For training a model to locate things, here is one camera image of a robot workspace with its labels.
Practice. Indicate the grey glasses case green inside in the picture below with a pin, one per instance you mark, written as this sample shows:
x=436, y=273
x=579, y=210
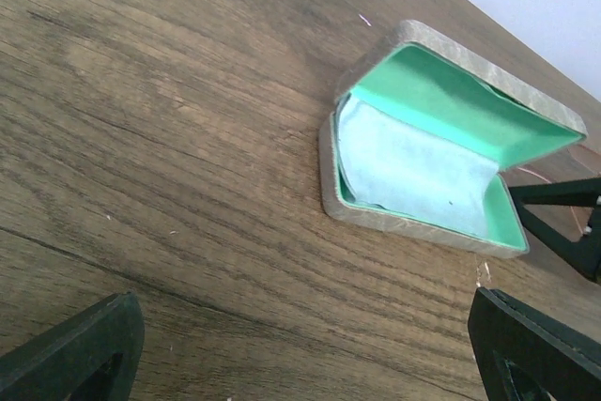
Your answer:
x=421, y=77

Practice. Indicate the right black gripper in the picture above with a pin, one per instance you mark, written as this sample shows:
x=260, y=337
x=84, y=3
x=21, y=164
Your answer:
x=582, y=255

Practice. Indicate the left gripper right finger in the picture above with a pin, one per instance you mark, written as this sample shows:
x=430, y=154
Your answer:
x=523, y=354

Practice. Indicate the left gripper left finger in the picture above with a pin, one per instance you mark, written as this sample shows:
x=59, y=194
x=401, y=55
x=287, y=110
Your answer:
x=93, y=355

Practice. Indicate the small white crumb near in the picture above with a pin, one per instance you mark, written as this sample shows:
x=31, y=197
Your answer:
x=365, y=20

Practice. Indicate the pink transparent sunglasses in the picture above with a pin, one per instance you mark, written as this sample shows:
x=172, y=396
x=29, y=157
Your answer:
x=577, y=162

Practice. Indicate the light blue cleaning cloth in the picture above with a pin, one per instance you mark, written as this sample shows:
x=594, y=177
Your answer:
x=390, y=164

